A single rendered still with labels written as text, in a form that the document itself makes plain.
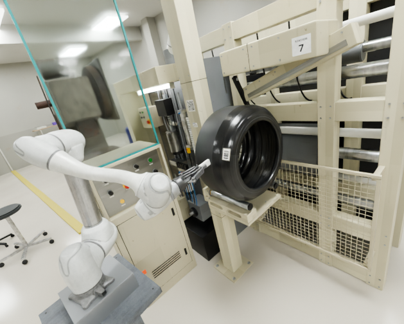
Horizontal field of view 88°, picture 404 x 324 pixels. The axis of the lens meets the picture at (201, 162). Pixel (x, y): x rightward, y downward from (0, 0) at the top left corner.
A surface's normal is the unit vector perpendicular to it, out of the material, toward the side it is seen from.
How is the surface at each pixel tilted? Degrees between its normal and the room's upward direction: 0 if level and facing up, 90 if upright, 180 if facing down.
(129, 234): 90
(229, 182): 99
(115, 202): 90
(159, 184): 54
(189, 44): 90
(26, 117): 90
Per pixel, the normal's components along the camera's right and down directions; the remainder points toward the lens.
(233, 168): 0.49, 0.21
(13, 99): 0.74, 0.09
